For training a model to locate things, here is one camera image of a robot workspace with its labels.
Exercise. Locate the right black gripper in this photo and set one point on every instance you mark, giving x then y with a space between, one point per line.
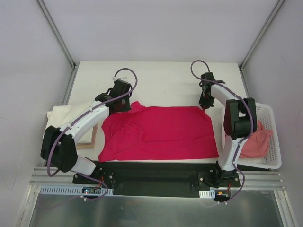
206 102

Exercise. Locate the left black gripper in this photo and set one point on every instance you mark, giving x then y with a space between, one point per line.
120 104

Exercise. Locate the magenta t-shirt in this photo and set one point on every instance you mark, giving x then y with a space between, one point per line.
158 133

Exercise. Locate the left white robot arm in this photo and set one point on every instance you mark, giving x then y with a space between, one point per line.
59 143

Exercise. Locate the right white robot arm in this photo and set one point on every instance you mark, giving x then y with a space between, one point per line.
239 121

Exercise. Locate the white plastic basket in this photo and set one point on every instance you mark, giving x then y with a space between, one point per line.
271 161

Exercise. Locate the salmon pink t-shirt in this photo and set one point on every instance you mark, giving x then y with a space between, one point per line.
257 146

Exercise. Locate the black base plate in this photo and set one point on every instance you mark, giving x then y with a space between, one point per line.
184 190

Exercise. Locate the left aluminium frame post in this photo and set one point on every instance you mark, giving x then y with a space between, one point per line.
55 31

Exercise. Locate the aluminium frame post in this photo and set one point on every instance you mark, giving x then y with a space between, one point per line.
262 32
55 31

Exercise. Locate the right white cable duct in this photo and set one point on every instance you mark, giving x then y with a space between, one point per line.
210 194

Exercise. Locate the white cable duct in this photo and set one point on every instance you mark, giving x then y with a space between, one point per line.
210 194
75 190

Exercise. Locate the right aluminium frame post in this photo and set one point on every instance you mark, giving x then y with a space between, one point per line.
262 32

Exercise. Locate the left white cable duct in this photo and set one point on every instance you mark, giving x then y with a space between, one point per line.
75 190

